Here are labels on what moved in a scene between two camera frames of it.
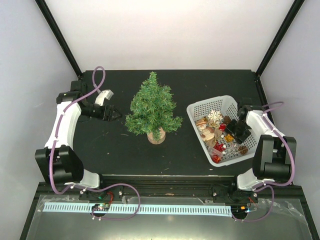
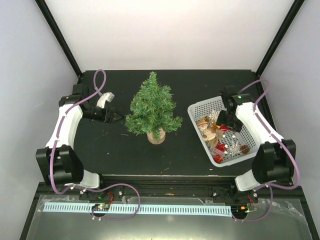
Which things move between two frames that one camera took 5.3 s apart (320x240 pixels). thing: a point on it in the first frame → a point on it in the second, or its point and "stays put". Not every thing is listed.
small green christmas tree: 152,108 stays put
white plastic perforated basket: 209,119 stays put
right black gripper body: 237,130 → 229,121
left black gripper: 108,116 stays put
